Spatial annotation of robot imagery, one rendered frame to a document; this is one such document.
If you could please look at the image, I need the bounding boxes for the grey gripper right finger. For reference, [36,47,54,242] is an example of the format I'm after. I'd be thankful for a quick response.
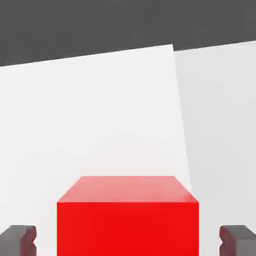
[219,224,256,256]

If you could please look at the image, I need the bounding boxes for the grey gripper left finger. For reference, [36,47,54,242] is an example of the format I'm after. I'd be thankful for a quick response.
[0,224,38,256]

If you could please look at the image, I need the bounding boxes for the small red cube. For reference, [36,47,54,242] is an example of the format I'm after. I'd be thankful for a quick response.
[56,175,200,256]

